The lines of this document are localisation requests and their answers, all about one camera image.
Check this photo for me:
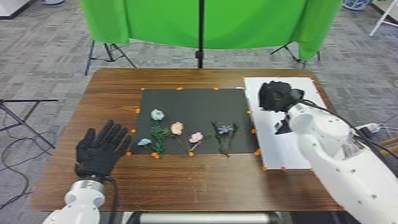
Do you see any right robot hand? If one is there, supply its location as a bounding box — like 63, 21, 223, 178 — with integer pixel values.
258, 80, 308, 114

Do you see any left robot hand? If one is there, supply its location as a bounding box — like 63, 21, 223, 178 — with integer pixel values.
74, 119, 134, 181

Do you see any small blue flower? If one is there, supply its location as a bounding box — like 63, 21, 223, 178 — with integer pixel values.
136, 137, 155, 148

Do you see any green sprig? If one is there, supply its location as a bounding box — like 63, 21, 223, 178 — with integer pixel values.
228, 122, 241, 150
148, 124, 171, 155

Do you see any dark blue flower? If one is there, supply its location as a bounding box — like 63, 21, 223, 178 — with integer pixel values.
210, 122, 235, 158

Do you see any black tripod stand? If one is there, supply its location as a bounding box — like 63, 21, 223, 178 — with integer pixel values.
269, 41, 324, 70
84, 39, 139, 76

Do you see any dark mat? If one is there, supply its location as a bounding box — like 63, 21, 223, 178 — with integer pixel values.
131, 88, 260, 157

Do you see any peach flower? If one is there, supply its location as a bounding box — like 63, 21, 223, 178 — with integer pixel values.
170, 121, 196, 155

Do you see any pale blue flower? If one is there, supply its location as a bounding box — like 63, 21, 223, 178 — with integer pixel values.
150, 108, 168, 130

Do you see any white sheet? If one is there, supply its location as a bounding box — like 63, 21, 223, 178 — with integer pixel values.
244, 77, 330, 171

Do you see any pink flower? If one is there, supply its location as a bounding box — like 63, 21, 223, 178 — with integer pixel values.
187, 131, 207, 152

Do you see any white power strip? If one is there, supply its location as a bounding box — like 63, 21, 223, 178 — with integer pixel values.
354, 122, 385, 135

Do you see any black folding stand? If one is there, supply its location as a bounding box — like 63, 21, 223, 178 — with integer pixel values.
0, 98, 61, 150

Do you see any black pole stand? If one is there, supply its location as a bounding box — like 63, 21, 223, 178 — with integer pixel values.
196, 0, 207, 70

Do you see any pale grey bar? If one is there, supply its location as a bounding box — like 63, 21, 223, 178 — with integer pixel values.
138, 213, 273, 224

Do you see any white stand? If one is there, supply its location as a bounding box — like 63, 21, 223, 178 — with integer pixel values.
369, 0, 398, 37

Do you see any black floor cable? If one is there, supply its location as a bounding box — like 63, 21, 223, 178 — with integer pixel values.
0, 134, 40, 210

